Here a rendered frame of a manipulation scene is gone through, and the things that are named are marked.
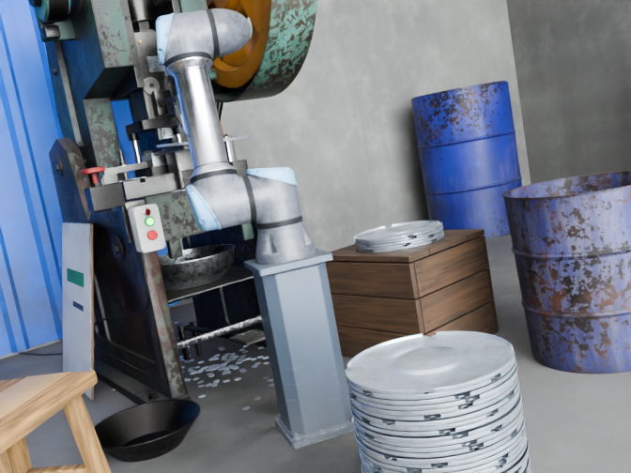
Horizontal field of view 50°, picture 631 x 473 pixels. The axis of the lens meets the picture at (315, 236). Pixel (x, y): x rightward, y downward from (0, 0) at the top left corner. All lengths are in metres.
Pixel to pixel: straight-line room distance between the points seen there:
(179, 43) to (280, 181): 0.41
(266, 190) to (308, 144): 2.48
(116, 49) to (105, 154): 0.43
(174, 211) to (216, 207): 0.58
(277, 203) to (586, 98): 3.70
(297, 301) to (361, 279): 0.54
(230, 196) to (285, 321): 0.33
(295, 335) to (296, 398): 0.16
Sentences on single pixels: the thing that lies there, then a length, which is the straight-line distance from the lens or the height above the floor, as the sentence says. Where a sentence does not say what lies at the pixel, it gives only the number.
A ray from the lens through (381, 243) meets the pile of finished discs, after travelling 2.13.
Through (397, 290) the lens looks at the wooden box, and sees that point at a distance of 2.06.
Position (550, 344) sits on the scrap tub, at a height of 0.07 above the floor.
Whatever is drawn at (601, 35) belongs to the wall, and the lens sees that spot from 5.02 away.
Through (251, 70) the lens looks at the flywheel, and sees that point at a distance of 2.51.
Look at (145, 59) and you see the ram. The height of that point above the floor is 1.08.
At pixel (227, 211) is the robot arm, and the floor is 0.60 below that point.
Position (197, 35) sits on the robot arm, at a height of 1.02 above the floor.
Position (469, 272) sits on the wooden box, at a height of 0.23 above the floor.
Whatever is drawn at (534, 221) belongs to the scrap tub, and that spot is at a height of 0.41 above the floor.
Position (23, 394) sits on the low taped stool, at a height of 0.33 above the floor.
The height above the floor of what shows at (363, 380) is 0.31.
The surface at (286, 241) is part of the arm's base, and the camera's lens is 1.64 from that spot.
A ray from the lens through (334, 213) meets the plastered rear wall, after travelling 4.19.
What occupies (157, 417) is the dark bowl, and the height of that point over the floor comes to 0.03.
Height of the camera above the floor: 0.72
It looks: 8 degrees down
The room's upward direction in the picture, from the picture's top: 10 degrees counter-clockwise
